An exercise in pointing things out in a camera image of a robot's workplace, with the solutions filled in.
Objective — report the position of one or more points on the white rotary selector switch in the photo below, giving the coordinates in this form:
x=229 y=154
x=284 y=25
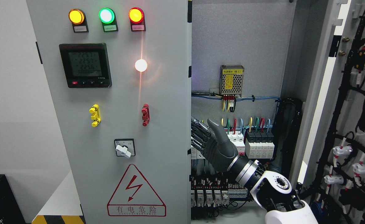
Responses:
x=125 y=147

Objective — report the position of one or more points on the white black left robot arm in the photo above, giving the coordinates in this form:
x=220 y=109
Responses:
x=273 y=192

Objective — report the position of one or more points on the yellow terminal post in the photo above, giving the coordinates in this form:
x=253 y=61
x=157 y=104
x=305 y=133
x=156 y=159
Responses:
x=95 y=115

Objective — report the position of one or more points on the red indicator lamp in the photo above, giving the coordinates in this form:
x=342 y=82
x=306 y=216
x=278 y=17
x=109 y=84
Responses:
x=137 y=19

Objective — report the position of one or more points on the relay and terminal row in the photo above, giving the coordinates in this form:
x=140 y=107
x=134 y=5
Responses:
x=212 y=193

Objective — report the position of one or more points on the green indicator lamp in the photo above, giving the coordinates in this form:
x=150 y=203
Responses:
x=108 y=19

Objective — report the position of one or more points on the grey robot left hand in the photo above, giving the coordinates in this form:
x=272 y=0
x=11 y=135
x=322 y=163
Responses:
x=214 y=144

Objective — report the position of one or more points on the black white surge protector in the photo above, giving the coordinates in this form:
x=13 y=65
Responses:
x=259 y=145

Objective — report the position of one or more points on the perforated metal power supply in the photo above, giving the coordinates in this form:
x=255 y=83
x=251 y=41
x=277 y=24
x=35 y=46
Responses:
x=231 y=79

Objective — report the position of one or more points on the black digital power meter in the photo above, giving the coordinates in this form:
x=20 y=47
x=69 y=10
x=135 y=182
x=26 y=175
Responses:
x=86 y=65

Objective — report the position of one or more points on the grey cabinet body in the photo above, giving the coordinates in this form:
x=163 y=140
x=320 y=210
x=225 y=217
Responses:
x=284 y=47

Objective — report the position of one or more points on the white glowing indicator lamp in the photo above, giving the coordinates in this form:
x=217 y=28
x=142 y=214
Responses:
x=141 y=65

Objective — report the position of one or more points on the grey cabinet door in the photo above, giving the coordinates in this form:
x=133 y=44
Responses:
x=161 y=147
x=334 y=182

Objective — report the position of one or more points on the yellow indicator lamp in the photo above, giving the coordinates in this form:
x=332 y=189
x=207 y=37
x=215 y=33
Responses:
x=78 y=20

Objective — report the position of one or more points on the red terminal post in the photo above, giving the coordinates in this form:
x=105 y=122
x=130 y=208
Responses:
x=145 y=115

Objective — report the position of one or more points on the red electric hazard sticker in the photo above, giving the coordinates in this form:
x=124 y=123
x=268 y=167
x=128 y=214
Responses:
x=134 y=196

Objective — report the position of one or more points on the white socket breaker row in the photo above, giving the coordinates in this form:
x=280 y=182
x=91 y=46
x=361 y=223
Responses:
x=237 y=139

